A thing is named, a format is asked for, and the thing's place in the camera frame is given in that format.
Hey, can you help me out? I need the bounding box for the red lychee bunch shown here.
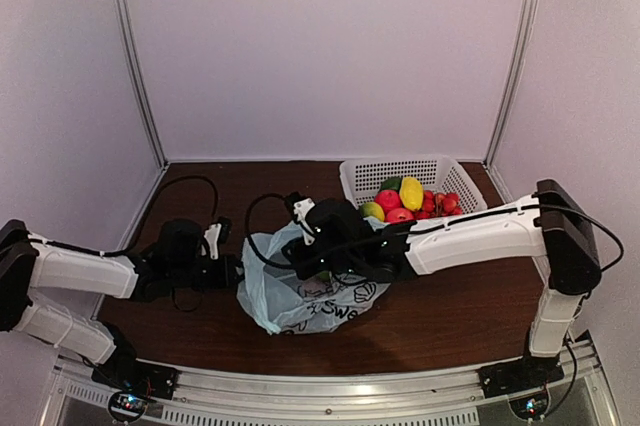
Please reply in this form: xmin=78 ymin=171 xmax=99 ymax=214
xmin=414 ymin=190 xmax=464 ymax=220

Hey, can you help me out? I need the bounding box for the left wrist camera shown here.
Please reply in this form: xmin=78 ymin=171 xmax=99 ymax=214
xmin=202 ymin=217 xmax=232 ymax=260

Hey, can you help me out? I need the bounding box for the aluminium corner post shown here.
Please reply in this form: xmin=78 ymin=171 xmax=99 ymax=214
xmin=114 ymin=0 xmax=168 ymax=168
xmin=483 ymin=0 xmax=539 ymax=170

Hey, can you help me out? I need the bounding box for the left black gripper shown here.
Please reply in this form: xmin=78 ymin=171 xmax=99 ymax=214
xmin=169 ymin=253 xmax=251 ymax=288

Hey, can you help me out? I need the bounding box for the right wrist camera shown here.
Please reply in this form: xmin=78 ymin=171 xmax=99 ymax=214
xmin=285 ymin=192 xmax=316 ymax=246

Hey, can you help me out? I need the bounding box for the light blue printed plastic bag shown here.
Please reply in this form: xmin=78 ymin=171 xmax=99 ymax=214
xmin=236 ymin=223 xmax=389 ymax=335

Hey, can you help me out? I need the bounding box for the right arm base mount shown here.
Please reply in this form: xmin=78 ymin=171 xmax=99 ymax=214
xmin=477 ymin=357 xmax=564 ymax=421

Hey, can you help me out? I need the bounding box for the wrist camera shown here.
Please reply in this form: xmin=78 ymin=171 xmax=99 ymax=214
xmin=202 ymin=217 xmax=232 ymax=260
xmin=285 ymin=192 xmax=316 ymax=246

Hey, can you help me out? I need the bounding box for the white perforated plastic basket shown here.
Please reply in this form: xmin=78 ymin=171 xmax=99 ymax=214
xmin=339 ymin=155 xmax=487 ymax=222

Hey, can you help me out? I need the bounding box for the green fruit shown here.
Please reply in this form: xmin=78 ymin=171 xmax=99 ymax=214
xmin=379 ymin=176 xmax=403 ymax=192

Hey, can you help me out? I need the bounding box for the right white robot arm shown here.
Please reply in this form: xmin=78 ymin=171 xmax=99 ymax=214
xmin=282 ymin=179 xmax=603 ymax=388

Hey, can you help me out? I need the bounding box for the left aluminium corner post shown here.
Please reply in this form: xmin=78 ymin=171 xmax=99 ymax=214
xmin=114 ymin=0 xmax=168 ymax=168

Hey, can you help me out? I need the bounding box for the yellow green lemon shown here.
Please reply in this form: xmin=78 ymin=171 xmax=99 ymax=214
xmin=359 ymin=201 xmax=386 ymax=222

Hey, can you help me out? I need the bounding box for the right aluminium corner post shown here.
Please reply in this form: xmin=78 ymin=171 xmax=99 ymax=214
xmin=483 ymin=0 xmax=539 ymax=170

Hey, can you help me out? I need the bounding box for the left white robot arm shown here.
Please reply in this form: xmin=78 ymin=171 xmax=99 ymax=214
xmin=1 ymin=219 xmax=242 ymax=390

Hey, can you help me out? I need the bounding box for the red apple with stem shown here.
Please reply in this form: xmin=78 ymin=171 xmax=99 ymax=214
xmin=385 ymin=207 xmax=414 ymax=224

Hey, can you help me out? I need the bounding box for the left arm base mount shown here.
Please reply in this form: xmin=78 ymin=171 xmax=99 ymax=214
xmin=83 ymin=359 xmax=179 ymax=425

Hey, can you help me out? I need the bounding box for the aluminium front rail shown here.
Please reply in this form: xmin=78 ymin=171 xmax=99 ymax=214
xmin=49 ymin=340 xmax=609 ymax=426

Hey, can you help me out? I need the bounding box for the red fruit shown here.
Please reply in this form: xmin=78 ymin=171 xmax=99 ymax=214
xmin=374 ymin=189 xmax=403 ymax=214

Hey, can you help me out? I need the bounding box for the yellow mango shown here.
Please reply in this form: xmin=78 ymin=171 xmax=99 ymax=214
xmin=398 ymin=176 xmax=424 ymax=211

